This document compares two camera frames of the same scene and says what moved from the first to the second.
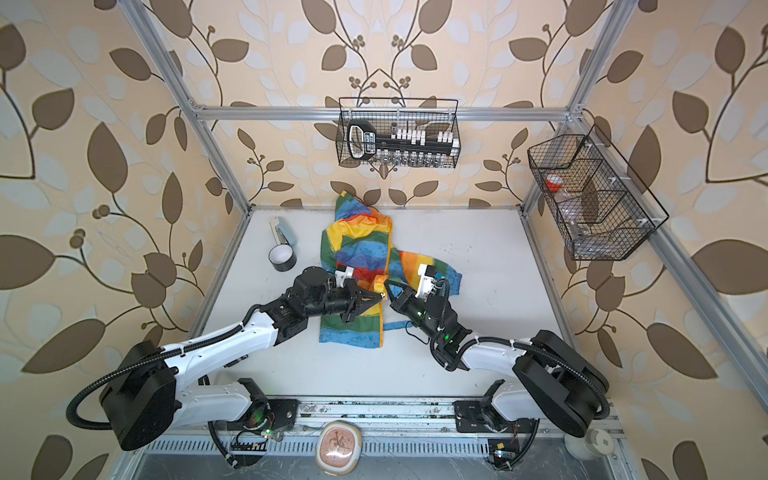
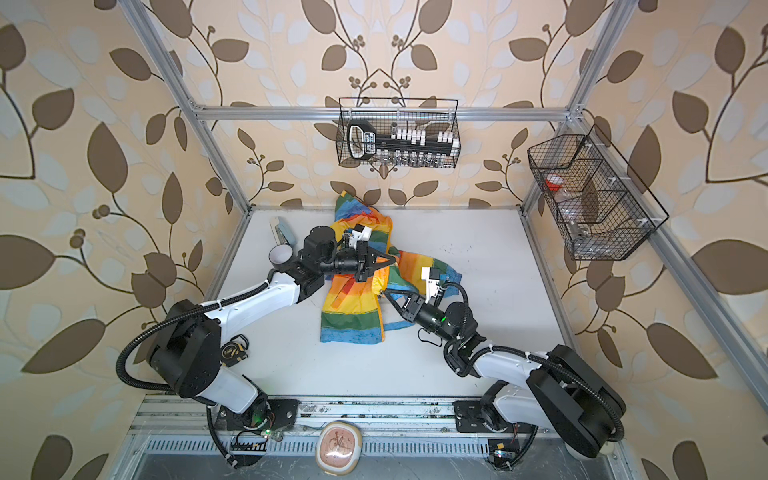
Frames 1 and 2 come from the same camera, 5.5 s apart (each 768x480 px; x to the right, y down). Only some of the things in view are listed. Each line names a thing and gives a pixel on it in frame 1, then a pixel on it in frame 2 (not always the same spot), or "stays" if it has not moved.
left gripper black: (356, 304) → (363, 255)
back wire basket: (399, 132) stays
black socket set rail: (402, 147) stays
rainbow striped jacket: (360, 240) stays
